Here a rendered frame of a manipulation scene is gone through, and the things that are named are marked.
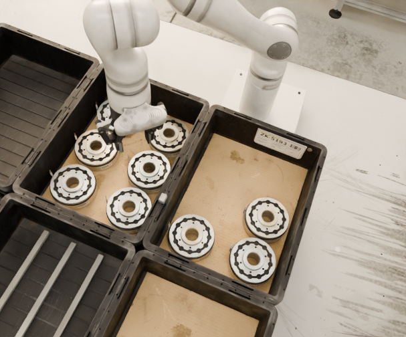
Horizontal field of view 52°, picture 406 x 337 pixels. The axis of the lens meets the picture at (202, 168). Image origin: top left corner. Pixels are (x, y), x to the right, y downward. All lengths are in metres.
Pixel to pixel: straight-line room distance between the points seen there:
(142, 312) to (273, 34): 0.66
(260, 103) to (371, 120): 0.43
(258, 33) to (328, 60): 1.64
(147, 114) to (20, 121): 0.52
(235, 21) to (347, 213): 0.62
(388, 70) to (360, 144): 1.36
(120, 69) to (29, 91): 0.59
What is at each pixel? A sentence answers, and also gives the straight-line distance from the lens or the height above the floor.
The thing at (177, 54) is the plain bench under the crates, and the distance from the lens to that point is 1.45.
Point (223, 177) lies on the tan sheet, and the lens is 1.04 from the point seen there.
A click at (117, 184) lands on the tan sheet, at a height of 0.83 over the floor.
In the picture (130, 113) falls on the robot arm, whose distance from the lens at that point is 0.72.
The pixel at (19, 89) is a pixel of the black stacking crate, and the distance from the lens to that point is 1.24.
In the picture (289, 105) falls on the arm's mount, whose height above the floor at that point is 0.77.
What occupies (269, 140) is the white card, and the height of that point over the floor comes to 0.89.
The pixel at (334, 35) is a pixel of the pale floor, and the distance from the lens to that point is 2.75.
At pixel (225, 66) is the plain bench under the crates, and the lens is 1.43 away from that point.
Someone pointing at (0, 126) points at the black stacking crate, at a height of 0.83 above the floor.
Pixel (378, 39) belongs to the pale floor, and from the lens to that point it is 2.86.
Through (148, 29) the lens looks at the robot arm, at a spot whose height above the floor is 1.33.
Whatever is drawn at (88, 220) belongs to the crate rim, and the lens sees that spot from 0.89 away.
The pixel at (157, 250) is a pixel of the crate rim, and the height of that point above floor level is 0.93.
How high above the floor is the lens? 1.75
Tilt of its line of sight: 61 degrees down
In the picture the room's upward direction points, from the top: 10 degrees clockwise
